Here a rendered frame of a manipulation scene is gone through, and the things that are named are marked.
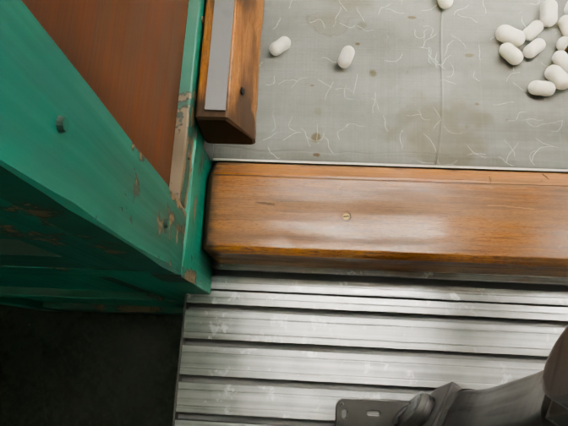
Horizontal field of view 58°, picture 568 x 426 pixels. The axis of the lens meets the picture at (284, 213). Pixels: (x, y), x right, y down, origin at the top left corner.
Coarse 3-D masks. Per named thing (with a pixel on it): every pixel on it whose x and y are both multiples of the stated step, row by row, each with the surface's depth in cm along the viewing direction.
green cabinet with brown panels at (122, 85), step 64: (0, 0) 19; (64, 0) 27; (128, 0) 37; (192, 0) 55; (0, 64) 20; (64, 64) 25; (128, 64) 37; (192, 64) 53; (0, 128) 20; (64, 128) 24; (128, 128) 38; (192, 128) 53; (0, 192) 24; (64, 192) 25; (128, 192) 34; (0, 256) 45; (64, 256) 43; (128, 256) 40
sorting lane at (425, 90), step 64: (320, 0) 70; (384, 0) 70; (512, 0) 69; (320, 64) 67; (384, 64) 67; (448, 64) 67; (256, 128) 65; (320, 128) 65; (384, 128) 65; (448, 128) 64; (512, 128) 64
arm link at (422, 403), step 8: (416, 400) 52; (424, 400) 50; (432, 400) 51; (408, 408) 53; (416, 408) 50; (424, 408) 50; (432, 408) 50; (408, 416) 51; (416, 416) 50; (424, 416) 50; (400, 424) 52; (408, 424) 51; (416, 424) 50
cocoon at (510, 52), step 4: (504, 44) 66; (508, 44) 65; (500, 48) 66; (504, 48) 65; (508, 48) 65; (512, 48) 65; (516, 48) 65; (500, 52) 66; (504, 52) 65; (508, 52) 65; (512, 52) 65; (516, 52) 65; (520, 52) 65; (504, 56) 66; (508, 56) 65; (512, 56) 65; (516, 56) 65; (520, 56) 65; (508, 60) 66; (512, 60) 65; (516, 60) 65; (520, 60) 65; (512, 64) 66; (516, 64) 66
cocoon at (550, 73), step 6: (552, 66) 64; (558, 66) 64; (546, 72) 65; (552, 72) 64; (558, 72) 64; (564, 72) 64; (546, 78) 65; (552, 78) 64; (558, 78) 64; (564, 78) 64; (558, 84) 64; (564, 84) 64
